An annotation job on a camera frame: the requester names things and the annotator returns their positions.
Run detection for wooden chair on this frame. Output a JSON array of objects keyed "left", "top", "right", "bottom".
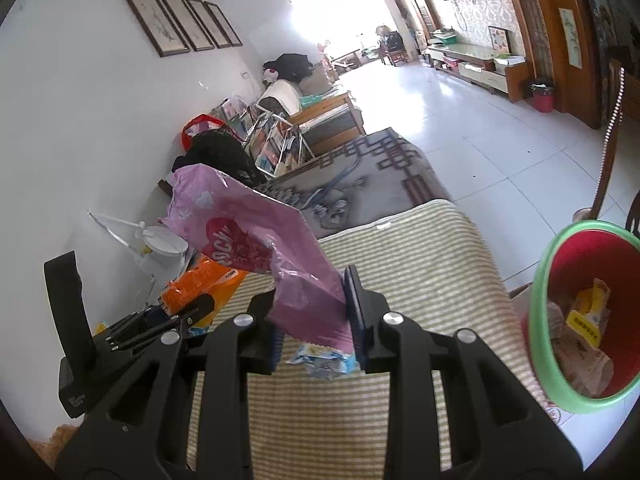
[{"left": 572, "top": 57, "right": 640, "bottom": 238}]

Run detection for red bin with green rim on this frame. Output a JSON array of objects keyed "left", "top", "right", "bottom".
[{"left": 520, "top": 220, "right": 640, "bottom": 416}]

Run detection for yellow paper packet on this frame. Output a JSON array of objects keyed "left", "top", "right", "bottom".
[{"left": 564, "top": 279, "right": 613, "bottom": 352}]

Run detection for orange snack packet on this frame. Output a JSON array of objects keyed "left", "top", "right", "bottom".
[{"left": 159, "top": 255, "right": 251, "bottom": 333}]

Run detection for small red bin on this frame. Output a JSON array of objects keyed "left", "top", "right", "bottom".
[{"left": 529, "top": 78, "right": 557, "bottom": 113}]

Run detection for red bag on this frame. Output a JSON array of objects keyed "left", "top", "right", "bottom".
[{"left": 181, "top": 114, "right": 228, "bottom": 152}]

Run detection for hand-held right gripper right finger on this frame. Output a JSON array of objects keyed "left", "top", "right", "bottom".
[{"left": 342, "top": 265, "right": 583, "bottom": 480}]

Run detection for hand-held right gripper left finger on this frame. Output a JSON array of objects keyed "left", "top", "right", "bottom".
[{"left": 55, "top": 290, "right": 286, "bottom": 480}]

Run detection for white sofa throw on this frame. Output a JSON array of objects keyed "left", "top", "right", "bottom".
[{"left": 257, "top": 79, "right": 303, "bottom": 116}]

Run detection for white blue wrapper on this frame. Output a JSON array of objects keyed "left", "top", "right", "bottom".
[{"left": 286, "top": 341, "right": 360, "bottom": 382}]

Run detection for yellow white striped cloth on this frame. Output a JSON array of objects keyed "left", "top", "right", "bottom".
[{"left": 185, "top": 199, "right": 551, "bottom": 480}]

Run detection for black plush toy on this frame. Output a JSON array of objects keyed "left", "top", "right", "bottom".
[{"left": 263, "top": 53, "right": 313, "bottom": 83}]

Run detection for pink snack packet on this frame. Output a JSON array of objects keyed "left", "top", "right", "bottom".
[{"left": 159, "top": 162, "right": 358, "bottom": 356}]

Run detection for framed picture on cabinet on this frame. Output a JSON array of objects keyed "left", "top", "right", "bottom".
[{"left": 487, "top": 25, "right": 512, "bottom": 57}]

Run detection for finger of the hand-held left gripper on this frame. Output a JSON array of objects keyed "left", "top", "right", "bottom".
[
  {"left": 107, "top": 294, "right": 217, "bottom": 351},
  {"left": 107, "top": 307, "right": 168, "bottom": 338}
]

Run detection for grey patterned blanket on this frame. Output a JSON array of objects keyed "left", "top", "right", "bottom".
[{"left": 252, "top": 127, "right": 453, "bottom": 241}]

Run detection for brown paper bag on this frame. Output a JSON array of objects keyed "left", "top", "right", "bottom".
[{"left": 545, "top": 300, "right": 617, "bottom": 398}]

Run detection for tan fluffy cloth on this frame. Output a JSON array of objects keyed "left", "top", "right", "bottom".
[{"left": 27, "top": 424, "right": 76, "bottom": 458}]

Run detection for metal rack with pictures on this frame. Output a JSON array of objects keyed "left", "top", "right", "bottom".
[{"left": 210, "top": 95, "right": 316, "bottom": 178}]

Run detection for framed wall picture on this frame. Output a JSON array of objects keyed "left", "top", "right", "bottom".
[
  {"left": 120, "top": 0, "right": 192, "bottom": 58},
  {"left": 184, "top": 0, "right": 231, "bottom": 50},
  {"left": 157, "top": 0, "right": 216, "bottom": 53},
  {"left": 204, "top": 1, "right": 244, "bottom": 48}
]

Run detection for low wooden table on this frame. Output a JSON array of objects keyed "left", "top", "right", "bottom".
[{"left": 330, "top": 50, "right": 366, "bottom": 68}]

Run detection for narrow flower wall picture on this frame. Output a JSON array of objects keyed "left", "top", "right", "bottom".
[{"left": 557, "top": 7, "right": 584, "bottom": 69}]

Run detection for long television cabinet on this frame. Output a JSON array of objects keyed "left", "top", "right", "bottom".
[{"left": 425, "top": 42, "right": 530, "bottom": 103}]

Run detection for wooden armchairs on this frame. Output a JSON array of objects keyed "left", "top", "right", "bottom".
[{"left": 377, "top": 27, "right": 407, "bottom": 67}]

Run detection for black bag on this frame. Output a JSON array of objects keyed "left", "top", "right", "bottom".
[{"left": 172, "top": 129, "right": 268, "bottom": 186}]

